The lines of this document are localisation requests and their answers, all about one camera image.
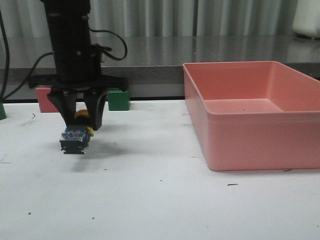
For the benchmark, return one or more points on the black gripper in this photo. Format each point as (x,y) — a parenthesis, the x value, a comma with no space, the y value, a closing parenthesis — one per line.
(63,94)

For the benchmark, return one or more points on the yellow push button switch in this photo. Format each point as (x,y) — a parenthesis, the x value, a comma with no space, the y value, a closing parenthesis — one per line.
(76,137)

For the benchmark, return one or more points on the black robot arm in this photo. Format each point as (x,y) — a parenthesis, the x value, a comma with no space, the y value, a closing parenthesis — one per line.
(75,57)

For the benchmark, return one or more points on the pink cube at back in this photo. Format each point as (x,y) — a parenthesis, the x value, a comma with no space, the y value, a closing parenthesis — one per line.
(45,105)

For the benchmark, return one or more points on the green cube right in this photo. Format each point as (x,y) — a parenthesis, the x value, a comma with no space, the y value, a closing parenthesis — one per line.
(118,100)

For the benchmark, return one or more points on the green cube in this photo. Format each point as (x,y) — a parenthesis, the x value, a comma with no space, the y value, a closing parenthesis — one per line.
(118,100)
(2,111)

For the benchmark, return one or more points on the green cube left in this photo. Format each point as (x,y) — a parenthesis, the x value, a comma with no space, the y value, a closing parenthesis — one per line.
(2,111)

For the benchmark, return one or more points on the grey stone counter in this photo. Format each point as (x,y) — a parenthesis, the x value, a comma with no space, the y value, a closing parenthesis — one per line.
(154,65)

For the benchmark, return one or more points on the grey white curtain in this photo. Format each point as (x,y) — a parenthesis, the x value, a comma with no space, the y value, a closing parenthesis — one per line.
(186,18)

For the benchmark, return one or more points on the pink plastic bin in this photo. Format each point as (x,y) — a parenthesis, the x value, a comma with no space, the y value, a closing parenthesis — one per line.
(254,115)

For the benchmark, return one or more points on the white appliance on counter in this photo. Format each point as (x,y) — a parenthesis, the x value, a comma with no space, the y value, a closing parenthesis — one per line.
(306,20)

